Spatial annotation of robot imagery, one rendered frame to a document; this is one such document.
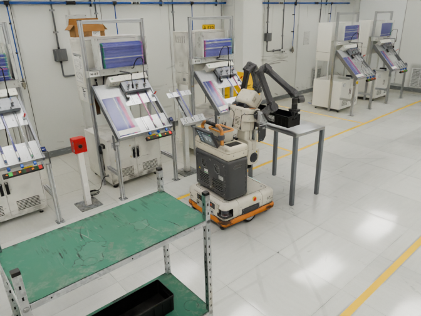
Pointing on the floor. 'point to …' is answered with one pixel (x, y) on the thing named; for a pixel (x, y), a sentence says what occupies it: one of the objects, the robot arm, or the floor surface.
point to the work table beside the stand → (306, 128)
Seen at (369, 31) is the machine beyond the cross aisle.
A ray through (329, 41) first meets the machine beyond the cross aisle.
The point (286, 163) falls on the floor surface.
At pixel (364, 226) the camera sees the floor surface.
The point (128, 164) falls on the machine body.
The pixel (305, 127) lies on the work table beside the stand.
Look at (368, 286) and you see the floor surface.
